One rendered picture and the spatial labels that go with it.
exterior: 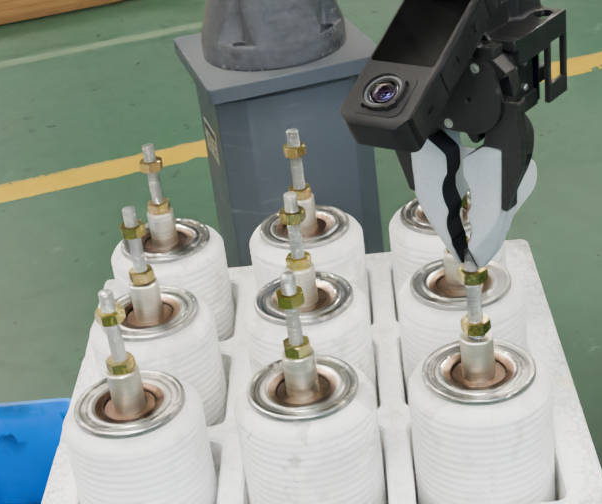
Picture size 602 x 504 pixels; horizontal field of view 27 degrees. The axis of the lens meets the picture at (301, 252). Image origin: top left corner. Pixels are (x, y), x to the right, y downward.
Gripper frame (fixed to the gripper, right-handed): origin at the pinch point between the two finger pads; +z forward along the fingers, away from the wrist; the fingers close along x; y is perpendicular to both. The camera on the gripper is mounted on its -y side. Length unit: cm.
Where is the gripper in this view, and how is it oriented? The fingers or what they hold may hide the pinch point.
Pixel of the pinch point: (464, 250)
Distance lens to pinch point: 79.3
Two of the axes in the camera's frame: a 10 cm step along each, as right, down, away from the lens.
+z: 1.2, 8.7, 4.7
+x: -7.8, -2.1, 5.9
